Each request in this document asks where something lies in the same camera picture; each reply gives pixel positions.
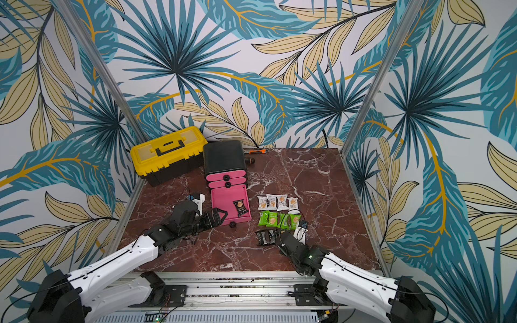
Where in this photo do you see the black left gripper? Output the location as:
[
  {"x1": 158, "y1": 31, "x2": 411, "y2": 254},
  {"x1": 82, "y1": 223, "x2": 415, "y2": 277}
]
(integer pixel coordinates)
[{"x1": 180, "y1": 206, "x2": 229, "y2": 239}]

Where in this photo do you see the green cookie packet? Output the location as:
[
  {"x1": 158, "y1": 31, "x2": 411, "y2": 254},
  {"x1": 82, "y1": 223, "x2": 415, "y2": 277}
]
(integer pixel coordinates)
[
  {"x1": 258, "y1": 211, "x2": 270, "y2": 226},
  {"x1": 279, "y1": 213, "x2": 291, "y2": 230},
  {"x1": 289, "y1": 214, "x2": 301, "y2": 230},
  {"x1": 267, "y1": 212, "x2": 280, "y2": 228}
]

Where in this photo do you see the black cookie packet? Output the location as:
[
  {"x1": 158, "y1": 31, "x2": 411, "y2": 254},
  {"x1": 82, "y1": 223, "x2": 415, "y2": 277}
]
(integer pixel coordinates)
[
  {"x1": 264, "y1": 230, "x2": 276, "y2": 245},
  {"x1": 233, "y1": 199, "x2": 249, "y2": 217},
  {"x1": 255, "y1": 230, "x2": 267, "y2": 246}
]

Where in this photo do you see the white cookie packet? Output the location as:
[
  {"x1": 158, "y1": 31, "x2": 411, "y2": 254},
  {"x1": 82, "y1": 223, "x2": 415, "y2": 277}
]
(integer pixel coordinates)
[
  {"x1": 277, "y1": 195, "x2": 289, "y2": 211},
  {"x1": 288, "y1": 197, "x2": 300, "y2": 214},
  {"x1": 266, "y1": 194, "x2": 277, "y2": 211},
  {"x1": 258, "y1": 196, "x2": 268, "y2": 211}
]

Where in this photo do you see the pink top drawer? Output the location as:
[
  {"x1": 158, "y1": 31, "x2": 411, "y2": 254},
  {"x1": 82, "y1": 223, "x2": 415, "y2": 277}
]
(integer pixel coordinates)
[{"x1": 205, "y1": 170, "x2": 246, "y2": 182}]

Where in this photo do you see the black drawer cabinet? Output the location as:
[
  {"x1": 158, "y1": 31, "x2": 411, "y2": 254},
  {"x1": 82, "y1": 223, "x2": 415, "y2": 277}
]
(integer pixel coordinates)
[{"x1": 203, "y1": 140, "x2": 247, "y2": 177}]

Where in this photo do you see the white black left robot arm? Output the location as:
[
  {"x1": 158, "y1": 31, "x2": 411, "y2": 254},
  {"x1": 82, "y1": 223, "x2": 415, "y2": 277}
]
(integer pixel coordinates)
[{"x1": 27, "y1": 199, "x2": 228, "y2": 322}]

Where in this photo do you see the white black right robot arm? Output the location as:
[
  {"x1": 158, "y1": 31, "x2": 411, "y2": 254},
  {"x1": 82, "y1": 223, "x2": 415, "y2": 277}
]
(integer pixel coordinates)
[{"x1": 270, "y1": 230, "x2": 436, "y2": 322}]

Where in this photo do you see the yellow black toolbox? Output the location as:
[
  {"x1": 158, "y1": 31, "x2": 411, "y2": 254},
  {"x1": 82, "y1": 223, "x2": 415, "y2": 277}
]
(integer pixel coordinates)
[{"x1": 131, "y1": 127, "x2": 207, "y2": 187}]

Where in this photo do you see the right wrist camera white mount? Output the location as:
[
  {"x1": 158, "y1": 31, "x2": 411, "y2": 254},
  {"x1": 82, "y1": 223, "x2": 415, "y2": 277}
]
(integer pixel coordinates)
[{"x1": 294, "y1": 220, "x2": 308, "y2": 244}]

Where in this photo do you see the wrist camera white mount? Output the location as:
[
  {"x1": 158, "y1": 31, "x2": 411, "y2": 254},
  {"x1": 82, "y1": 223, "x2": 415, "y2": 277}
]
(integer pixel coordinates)
[
  {"x1": 187, "y1": 193, "x2": 205, "y2": 215},
  {"x1": 294, "y1": 220, "x2": 308, "y2": 244}
]

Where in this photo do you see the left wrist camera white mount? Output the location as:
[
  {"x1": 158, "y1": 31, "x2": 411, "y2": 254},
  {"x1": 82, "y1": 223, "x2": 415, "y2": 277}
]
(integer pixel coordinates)
[{"x1": 187, "y1": 193, "x2": 205, "y2": 215}]

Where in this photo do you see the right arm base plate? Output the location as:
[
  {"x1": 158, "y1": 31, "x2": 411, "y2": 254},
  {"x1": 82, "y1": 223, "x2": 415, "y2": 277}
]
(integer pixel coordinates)
[{"x1": 288, "y1": 281, "x2": 347, "y2": 306}]

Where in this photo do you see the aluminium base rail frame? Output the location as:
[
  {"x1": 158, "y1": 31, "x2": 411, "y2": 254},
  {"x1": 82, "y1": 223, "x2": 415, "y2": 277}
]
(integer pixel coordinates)
[{"x1": 60, "y1": 270, "x2": 419, "y2": 323}]

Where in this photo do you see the orange handled adjustable wrench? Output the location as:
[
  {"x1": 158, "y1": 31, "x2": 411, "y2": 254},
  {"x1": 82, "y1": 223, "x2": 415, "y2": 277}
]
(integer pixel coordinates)
[{"x1": 244, "y1": 149, "x2": 268, "y2": 155}]

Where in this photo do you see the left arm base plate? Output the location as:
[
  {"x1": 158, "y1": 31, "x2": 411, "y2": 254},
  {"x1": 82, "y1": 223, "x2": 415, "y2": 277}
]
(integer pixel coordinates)
[{"x1": 130, "y1": 285, "x2": 187, "y2": 308}]

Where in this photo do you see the aluminium left corner post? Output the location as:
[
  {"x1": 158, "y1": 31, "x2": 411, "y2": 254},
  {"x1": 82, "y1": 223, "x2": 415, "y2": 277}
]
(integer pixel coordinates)
[{"x1": 55, "y1": 0, "x2": 149, "y2": 143}]

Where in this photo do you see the aluminium corner post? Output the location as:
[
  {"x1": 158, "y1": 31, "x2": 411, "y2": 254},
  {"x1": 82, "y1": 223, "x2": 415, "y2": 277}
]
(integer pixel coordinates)
[
  {"x1": 55, "y1": 0, "x2": 149, "y2": 143},
  {"x1": 340, "y1": 0, "x2": 425, "y2": 157}
]

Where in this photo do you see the aluminium right corner post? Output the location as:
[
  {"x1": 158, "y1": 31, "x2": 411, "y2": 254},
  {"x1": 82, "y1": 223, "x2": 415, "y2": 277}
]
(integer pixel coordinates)
[{"x1": 340, "y1": 0, "x2": 425, "y2": 157}]

